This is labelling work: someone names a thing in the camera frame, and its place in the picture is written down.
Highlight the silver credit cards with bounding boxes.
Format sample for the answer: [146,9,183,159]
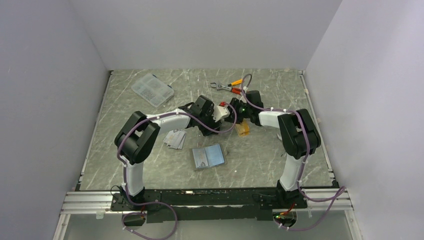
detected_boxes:
[163,129,187,150]

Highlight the grey card holder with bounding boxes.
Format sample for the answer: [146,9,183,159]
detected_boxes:
[190,143,228,171]

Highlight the black card wallet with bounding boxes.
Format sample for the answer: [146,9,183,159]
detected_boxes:
[198,125,221,137]

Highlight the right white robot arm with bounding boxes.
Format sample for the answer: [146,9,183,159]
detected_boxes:
[225,90,321,208]

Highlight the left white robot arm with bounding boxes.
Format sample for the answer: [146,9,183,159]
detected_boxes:
[114,95,230,210]

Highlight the red adjustable wrench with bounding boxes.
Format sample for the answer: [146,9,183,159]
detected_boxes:
[230,87,242,95]

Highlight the clear plastic organizer box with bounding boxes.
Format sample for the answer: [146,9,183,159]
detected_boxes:
[131,73,175,108]

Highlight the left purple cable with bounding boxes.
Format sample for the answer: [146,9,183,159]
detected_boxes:
[116,102,239,240]

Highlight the purple cable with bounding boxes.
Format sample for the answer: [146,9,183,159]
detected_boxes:
[240,73,347,232]
[116,102,239,240]

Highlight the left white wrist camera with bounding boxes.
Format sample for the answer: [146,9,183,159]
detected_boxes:
[212,105,230,123]

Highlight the orange handled pliers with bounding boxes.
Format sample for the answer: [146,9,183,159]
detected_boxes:
[210,79,243,92]

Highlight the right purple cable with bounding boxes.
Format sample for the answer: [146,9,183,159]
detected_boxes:
[240,73,347,232]

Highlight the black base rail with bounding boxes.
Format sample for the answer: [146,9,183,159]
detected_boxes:
[110,187,308,223]

